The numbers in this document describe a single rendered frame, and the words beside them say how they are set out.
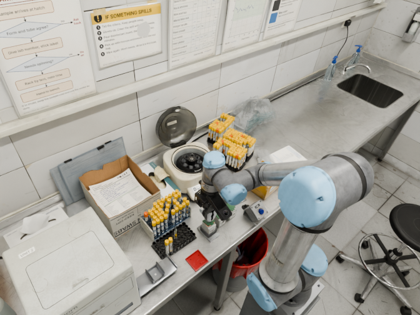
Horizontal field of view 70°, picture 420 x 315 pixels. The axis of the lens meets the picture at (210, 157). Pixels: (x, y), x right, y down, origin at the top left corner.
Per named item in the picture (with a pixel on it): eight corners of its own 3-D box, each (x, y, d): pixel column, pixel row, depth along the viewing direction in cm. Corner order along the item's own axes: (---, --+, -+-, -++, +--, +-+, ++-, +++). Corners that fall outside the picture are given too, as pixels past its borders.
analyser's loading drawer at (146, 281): (130, 305, 106) (129, 300, 102) (121, 291, 109) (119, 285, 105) (177, 270, 116) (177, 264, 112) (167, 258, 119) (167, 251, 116)
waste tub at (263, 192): (264, 201, 147) (268, 187, 140) (243, 185, 153) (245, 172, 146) (279, 187, 154) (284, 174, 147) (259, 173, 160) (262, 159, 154)
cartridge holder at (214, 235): (210, 243, 128) (210, 239, 125) (197, 229, 133) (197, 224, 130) (219, 236, 131) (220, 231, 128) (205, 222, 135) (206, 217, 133)
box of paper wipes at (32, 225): (20, 263, 116) (7, 247, 107) (8, 243, 121) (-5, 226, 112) (75, 230, 128) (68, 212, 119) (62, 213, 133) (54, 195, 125)
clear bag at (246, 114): (243, 140, 179) (248, 115, 166) (219, 129, 186) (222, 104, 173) (263, 121, 195) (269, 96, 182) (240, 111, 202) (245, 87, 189)
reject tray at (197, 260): (195, 272, 118) (195, 270, 118) (185, 259, 122) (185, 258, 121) (208, 262, 122) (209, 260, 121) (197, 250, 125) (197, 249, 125)
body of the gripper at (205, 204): (207, 193, 125) (209, 174, 116) (221, 206, 120) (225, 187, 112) (193, 202, 121) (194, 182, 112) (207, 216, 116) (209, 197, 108)
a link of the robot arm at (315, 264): (323, 280, 102) (340, 261, 92) (294, 300, 96) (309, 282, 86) (299, 251, 108) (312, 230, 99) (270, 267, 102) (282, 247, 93)
